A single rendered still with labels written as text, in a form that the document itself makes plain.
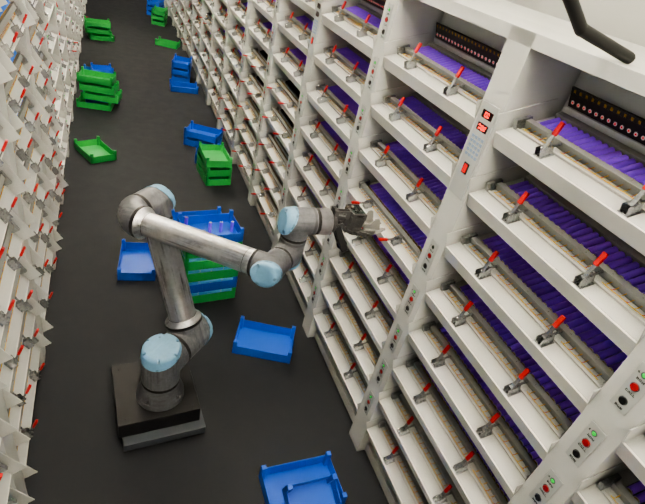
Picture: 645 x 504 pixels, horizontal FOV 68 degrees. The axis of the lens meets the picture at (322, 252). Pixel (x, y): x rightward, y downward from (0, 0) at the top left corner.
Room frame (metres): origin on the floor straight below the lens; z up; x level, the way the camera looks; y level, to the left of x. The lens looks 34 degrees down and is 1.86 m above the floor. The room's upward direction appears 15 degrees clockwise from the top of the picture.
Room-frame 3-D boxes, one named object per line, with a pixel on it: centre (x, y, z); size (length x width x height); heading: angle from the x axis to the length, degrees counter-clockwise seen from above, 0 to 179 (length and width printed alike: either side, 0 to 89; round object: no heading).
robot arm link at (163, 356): (1.27, 0.51, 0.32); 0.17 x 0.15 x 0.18; 165
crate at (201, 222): (2.10, 0.60, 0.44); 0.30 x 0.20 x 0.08; 125
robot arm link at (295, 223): (1.35, 0.10, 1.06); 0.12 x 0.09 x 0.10; 118
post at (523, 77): (1.41, -0.44, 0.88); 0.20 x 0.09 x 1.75; 118
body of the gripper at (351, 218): (1.43, -0.05, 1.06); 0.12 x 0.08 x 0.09; 118
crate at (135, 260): (2.18, 1.04, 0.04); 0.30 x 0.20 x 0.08; 22
